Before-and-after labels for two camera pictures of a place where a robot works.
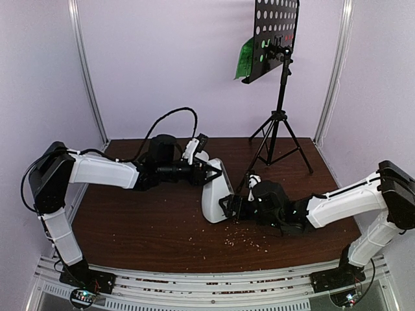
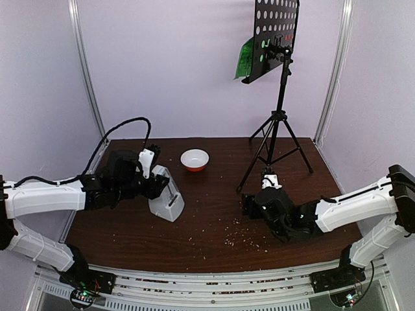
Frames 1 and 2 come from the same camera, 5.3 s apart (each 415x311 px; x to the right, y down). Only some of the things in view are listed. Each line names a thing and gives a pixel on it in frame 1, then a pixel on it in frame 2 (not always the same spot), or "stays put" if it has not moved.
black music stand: x=275 y=27 stays put
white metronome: x=214 y=190 to x=171 y=203
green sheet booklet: x=245 y=62 stays put
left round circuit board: x=83 y=298 stays put
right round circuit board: x=345 y=299 stays put
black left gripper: x=200 y=180 to x=155 y=187
